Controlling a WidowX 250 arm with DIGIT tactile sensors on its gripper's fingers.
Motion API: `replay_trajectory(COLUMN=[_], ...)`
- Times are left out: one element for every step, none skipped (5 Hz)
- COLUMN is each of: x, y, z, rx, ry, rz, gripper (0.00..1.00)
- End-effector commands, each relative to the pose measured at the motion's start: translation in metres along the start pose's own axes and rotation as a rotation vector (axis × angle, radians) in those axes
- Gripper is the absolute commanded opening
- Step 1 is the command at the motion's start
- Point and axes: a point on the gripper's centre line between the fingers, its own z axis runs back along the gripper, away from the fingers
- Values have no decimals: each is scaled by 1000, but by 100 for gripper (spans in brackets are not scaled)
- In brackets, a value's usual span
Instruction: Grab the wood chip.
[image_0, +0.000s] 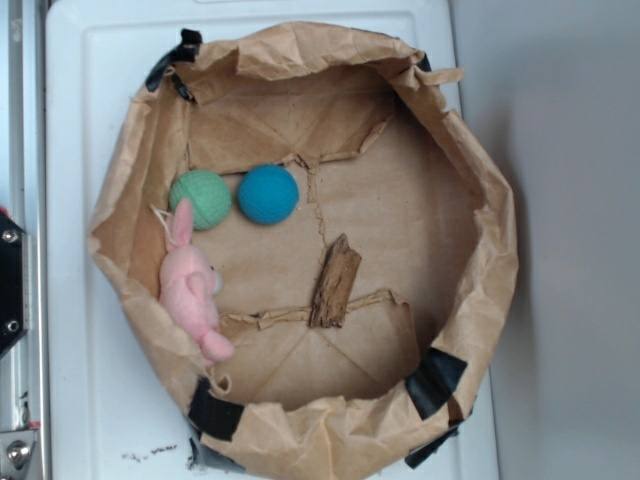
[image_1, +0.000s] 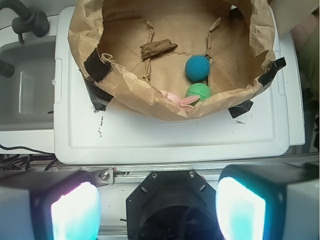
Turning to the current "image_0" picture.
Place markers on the brown wood chip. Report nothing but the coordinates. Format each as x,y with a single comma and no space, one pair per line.
335,285

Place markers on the brown paper bag bin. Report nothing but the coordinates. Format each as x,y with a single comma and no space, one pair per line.
360,122

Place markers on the blue textured ball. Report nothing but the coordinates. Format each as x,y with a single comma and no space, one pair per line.
268,194

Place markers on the green textured ball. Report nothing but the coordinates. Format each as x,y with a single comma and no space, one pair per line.
209,194

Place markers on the pink plush bunny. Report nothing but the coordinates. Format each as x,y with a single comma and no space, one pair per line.
188,284

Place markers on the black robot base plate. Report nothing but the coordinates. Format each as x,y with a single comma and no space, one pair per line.
12,307

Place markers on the metal frame rail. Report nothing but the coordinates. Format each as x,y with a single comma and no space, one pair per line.
25,403

